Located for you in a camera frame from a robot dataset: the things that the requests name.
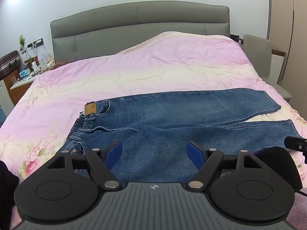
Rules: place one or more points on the beige wardrobe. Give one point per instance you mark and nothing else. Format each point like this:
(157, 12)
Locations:
(292, 40)

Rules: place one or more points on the grey upholstered chair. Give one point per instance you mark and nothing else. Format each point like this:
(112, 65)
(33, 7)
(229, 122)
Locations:
(257, 52)

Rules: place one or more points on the blue denim pants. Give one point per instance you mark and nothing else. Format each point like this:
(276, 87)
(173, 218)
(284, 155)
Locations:
(156, 115)

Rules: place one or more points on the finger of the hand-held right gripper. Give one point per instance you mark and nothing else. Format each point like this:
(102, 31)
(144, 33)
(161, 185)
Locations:
(297, 144)

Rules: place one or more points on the brown suitcase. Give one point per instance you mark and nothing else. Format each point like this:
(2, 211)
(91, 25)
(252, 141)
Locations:
(8, 63)

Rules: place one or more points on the reddish brown cloth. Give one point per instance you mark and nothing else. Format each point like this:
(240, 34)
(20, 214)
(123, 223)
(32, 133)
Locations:
(60, 65)

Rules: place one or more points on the pink fleece cloth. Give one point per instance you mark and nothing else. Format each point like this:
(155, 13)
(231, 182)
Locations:
(298, 210)

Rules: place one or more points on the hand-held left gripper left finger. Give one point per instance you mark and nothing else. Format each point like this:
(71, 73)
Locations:
(114, 154)

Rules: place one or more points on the black wall socket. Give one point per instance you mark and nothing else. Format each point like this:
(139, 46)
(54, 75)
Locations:
(38, 42)

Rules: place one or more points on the white wooden nightstand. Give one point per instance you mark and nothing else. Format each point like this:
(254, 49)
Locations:
(277, 67)

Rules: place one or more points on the white cup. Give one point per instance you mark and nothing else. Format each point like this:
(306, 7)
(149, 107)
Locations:
(34, 66)

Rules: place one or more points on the black device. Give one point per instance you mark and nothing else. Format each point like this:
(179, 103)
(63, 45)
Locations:
(235, 38)

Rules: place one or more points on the pink floral blanket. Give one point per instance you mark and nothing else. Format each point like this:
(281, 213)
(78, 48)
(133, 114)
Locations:
(144, 71)

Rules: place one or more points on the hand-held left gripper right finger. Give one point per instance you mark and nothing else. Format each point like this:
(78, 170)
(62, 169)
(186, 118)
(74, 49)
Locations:
(194, 154)

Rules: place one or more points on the small green plant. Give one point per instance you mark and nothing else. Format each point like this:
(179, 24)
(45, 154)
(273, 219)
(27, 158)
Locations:
(22, 42)

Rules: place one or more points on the blue table clock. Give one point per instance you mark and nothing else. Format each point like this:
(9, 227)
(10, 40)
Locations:
(24, 73)

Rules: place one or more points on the white bedside table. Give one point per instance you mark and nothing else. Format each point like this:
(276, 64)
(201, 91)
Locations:
(20, 83)

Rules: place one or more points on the grey upholstered headboard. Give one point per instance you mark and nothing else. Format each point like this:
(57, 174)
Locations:
(134, 21)

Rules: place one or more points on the dark cloth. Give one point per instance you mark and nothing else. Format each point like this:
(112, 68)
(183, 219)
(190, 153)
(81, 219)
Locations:
(7, 189)

